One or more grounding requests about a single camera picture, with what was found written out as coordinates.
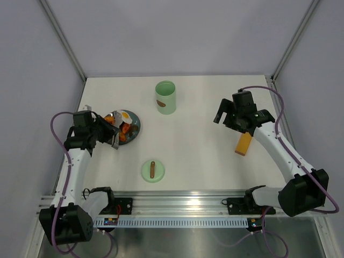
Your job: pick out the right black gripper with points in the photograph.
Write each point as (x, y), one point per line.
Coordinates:
(223, 107)

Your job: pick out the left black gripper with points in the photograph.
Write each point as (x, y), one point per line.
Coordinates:
(109, 128)

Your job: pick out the metal tongs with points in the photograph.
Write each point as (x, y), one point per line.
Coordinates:
(117, 123)

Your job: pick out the toy fried egg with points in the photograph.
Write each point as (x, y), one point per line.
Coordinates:
(126, 118)

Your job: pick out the green cylindrical lunch container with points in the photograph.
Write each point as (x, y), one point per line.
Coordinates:
(165, 94)

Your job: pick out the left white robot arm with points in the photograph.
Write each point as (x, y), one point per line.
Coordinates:
(68, 220)

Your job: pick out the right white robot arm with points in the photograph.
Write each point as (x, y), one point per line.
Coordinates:
(305, 186)

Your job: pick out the orange rectangular box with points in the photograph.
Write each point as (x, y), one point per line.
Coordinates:
(243, 144)

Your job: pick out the toy orange nugget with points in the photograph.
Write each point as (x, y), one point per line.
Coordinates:
(110, 119)

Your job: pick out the toy orange carrot piece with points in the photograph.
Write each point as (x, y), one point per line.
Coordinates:
(125, 127)

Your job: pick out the toy brown mushroom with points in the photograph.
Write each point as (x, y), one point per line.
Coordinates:
(133, 130)

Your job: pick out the dark teal plate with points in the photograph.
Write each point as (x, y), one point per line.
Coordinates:
(135, 121)

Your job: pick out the green round lid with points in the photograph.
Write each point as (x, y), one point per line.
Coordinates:
(152, 171)

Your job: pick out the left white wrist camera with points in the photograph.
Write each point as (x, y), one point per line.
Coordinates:
(87, 108)

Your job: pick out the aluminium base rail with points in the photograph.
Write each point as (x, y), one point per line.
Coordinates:
(179, 203)

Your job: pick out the white slotted cable duct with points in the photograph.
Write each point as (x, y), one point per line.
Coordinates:
(177, 222)

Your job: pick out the left aluminium frame post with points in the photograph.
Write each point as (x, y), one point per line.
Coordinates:
(52, 18)

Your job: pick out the aluminium frame post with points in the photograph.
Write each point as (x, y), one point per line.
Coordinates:
(301, 28)
(52, 18)

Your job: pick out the right aluminium frame post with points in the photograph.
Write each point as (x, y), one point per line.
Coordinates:
(301, 28)

